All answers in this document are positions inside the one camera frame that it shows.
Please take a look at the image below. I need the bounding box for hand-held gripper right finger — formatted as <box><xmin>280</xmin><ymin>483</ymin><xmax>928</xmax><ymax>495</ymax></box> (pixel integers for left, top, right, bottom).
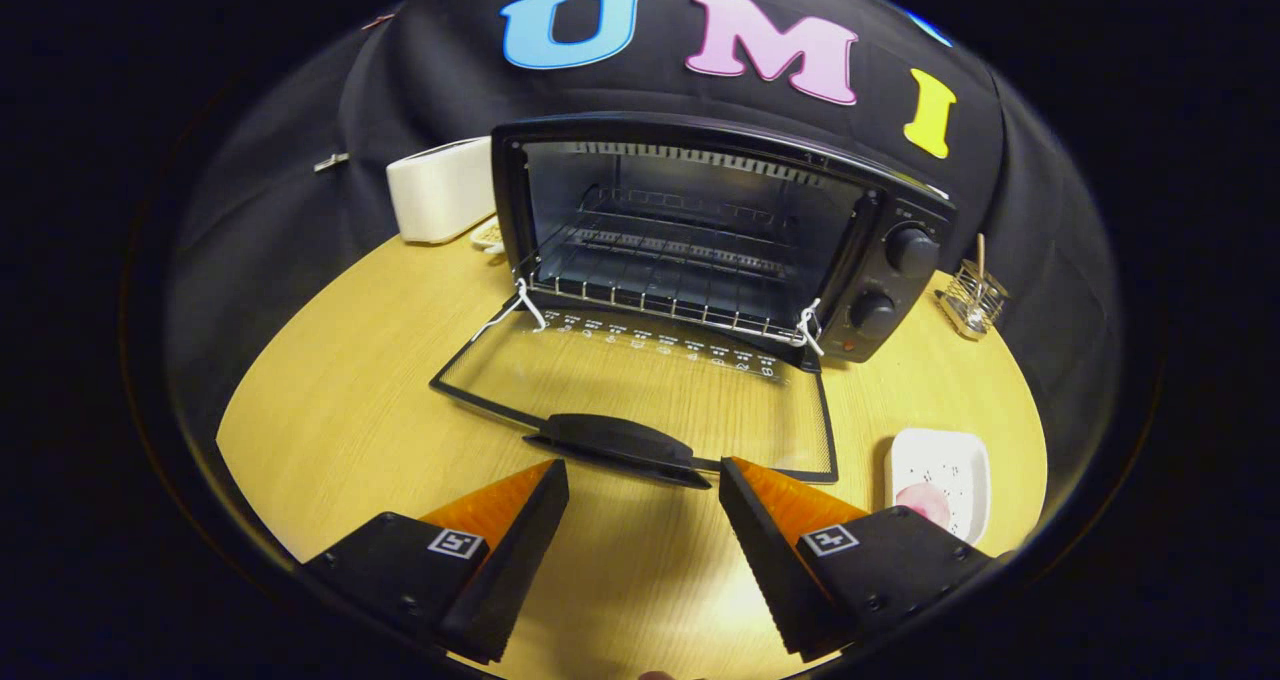
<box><xmin>718</xmin><ymin>456</ymin><xmax>1001</xmax><ymax>663</ymax></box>

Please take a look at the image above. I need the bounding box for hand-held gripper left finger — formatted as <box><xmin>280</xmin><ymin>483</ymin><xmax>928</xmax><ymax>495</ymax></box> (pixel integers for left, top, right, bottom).
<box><xmin>300</xmin><ymin>458</ymin><xmax>571</xmax><ymax>666</ymax></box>

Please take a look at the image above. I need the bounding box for pink round food slice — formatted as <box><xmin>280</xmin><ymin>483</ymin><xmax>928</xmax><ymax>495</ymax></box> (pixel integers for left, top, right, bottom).
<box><xmin>895</xmin><ymin>482</ymin><xmax>953</xmax><ymax>531</ymax></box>

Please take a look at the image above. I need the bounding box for white speckled plate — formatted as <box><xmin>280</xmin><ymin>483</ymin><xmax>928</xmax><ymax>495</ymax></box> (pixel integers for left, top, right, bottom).
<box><xmin>885</xmin><ymin>427</ymin><xmax>992</xmax><ymax>546</ymax></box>

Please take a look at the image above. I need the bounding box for black toaster oven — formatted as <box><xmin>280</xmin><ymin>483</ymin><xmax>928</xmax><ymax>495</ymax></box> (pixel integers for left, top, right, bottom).
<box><xmin>430</xmin><ymin>112</ymin><xmax>956</xmax><ymax>489</ymax></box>

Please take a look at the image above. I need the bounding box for white toaster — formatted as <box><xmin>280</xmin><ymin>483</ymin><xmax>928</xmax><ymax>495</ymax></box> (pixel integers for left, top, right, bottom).
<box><xmin>386</xmin><ymin>136</ymin><xmax>496</xmax><ymax>245</ymax></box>

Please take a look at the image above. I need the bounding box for black backdrop cloth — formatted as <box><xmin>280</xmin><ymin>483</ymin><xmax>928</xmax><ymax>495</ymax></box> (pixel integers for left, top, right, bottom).
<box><xmin>165</xmin><ymin>0</ymin><xmax>1121</xmax><ymax>521</ymax></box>

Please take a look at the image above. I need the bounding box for metal wire holder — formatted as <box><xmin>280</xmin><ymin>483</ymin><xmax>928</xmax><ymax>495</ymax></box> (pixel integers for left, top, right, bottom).
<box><xmin>936</xmin><ymin>260</ymin><xmax>1009</xmax><ymax>341</ymax></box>

